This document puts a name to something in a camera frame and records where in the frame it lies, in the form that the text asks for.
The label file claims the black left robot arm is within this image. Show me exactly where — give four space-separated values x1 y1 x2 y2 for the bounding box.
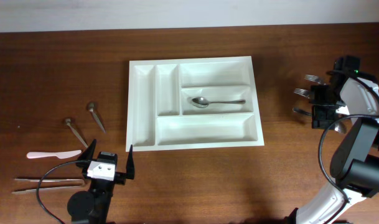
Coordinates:
67 140 135 223

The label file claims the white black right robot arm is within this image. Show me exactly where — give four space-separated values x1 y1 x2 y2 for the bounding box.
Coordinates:
284 55 379 224

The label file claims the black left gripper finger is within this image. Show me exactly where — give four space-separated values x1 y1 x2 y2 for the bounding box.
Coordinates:
77 139 96 161
126 145 135 180

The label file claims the metal fork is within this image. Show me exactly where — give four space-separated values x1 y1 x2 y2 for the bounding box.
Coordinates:
304 75 327 85
294 88 311 99

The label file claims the small metal teaspoon right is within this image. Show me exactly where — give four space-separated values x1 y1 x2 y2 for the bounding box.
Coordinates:
87 102 106 133

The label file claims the white plastic cutlery tray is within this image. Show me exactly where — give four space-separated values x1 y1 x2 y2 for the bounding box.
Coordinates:
126 56 264 152

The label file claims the pink plastic knife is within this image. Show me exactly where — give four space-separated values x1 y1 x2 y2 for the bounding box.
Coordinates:
26 150 82 159

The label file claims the small metal teaspoon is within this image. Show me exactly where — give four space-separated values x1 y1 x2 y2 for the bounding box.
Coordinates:
87 102 106 133
64 118 88 147

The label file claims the small metal teaspoon left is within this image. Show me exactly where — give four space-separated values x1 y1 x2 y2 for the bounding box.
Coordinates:
64 118 88 147

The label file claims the metal spoon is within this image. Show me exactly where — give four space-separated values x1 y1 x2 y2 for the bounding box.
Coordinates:
190 96 246 108
292 108 347 134

